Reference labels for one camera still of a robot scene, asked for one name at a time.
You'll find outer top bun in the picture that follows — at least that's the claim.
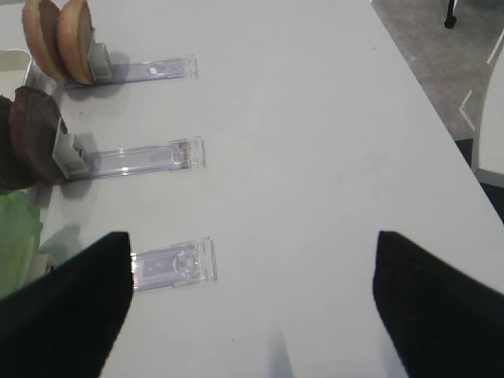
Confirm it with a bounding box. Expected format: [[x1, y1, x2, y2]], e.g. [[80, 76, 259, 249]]
[[57, 0, 94, 84]]

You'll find bun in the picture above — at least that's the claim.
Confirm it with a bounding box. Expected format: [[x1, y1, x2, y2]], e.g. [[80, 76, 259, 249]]
[[57, 0, 94, 84], [21, 0, 72, 83]]

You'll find inner brown meat patty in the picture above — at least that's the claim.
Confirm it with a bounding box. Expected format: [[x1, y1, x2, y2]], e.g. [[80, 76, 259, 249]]
[[0, 95, 37, 191]]

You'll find clear patty pusher track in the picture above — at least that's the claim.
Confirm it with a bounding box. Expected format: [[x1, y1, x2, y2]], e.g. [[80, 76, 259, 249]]
[[51, 127, 206, 181]]

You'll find black chair leg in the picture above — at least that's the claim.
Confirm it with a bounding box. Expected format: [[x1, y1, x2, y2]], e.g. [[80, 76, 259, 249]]
[[444, 0, 457, 29]]

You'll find clear lettuce pusher track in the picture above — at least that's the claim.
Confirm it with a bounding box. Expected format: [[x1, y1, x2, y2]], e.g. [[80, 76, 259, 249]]
[[131, 237, 217, 291]]

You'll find clear bun pusher track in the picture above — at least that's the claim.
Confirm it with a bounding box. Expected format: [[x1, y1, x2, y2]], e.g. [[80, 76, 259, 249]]
[[60, 43, 198, 89]]

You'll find brown meat patty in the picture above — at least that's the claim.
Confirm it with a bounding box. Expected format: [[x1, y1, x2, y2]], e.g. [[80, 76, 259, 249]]
[[9, 86, 68, 185], [0, 95, 37, 191]]

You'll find outer brown meat patty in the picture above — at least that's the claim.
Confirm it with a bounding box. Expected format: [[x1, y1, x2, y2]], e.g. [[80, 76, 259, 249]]
[[9, 86, 68, 185]]

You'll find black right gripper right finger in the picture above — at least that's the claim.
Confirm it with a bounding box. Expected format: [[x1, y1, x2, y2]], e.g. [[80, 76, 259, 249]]
[[372, 231, 503, 377]]

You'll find upright green lettuce leaf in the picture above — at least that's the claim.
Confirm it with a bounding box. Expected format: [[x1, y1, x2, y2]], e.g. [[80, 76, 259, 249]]
[[1, 191, 43, 298]]

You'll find white chair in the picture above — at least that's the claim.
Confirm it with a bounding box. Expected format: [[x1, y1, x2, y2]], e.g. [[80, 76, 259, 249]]
[[472, 50, 503, 187]]

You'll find white metal tray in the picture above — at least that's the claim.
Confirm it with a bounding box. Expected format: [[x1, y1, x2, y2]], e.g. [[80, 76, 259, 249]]
[[0, 49, 32, 100]]

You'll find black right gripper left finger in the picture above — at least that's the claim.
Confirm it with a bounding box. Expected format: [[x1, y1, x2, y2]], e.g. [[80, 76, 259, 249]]
[[1, 232, 132, 377]]

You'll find inner top bun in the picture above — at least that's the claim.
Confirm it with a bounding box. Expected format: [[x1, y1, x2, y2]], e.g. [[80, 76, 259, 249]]
[[21, 0, 72, 83]]

